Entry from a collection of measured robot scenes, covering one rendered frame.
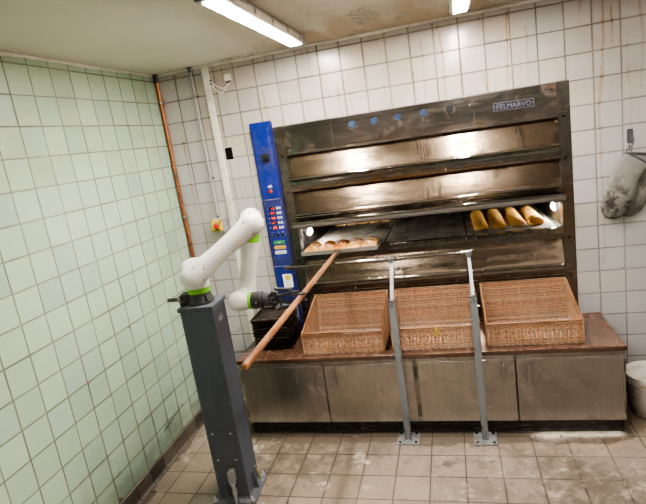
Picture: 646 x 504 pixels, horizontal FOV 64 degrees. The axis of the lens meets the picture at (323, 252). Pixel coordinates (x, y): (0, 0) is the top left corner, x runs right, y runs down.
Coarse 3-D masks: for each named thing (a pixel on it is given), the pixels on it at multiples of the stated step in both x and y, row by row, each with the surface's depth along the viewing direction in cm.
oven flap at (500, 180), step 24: (504, 168) 338; (528, 168) 334; (552, 168) 330; (312, 192) 371; (336, 192) 367; (360, 192) 362; (384, 192) 357; (408, 192) 353; (432, 192) 349; (456, 192) 345; (480, 192) 340; (504, 192) 334
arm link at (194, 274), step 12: (252, 216) 258; (240, 228) 258; (252, 228) 258; (228, 240) 258; (240, 240) 259; (216, 252) 258; (228, 252) 260; (192, 264) 259; (204, 264) 258; (216, 264) 260; (180, 276) 259; (192, 276) 256; (204, 276) 259; (192, 288) 260
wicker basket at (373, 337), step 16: (320, 304) 382; (336, 304) 379; (352, 304) 376; (368, 304) 373; (384, 304) 354; (320, 320) 382; (336, 320) 379; (352, 320) 376; (384, 320) 345; (304, 336) 342; (320, 336) 340; (336, 336) 337; (352, 336) 334; (368, 336) 332; (384, 336) 337; (304, 352) 345; (320, 352) 343; (336, 352) 340; (352, 352) 337
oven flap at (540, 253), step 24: (552, 240) 342; (360, 264) 375; (384, 264) 370; (408, 264) 366; (432, 264) 361; (456, 264) 357; (480, 264) 353; (504, 264) 349; (528, 264) 345; (552, 264) 339
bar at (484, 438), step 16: (400, 256) 328; (416, 256) 325; (432, 256) 322; (400, 352) 318; (480, 352) 307; (400, 368) 321; (480, 368) 309; (400, 384) 324; (480, 384) 312; (400, 400) 326; (480, 400) 314; (480, 416) 317; (400, 432) 340; (416, 432) 337; (480, 432) 328
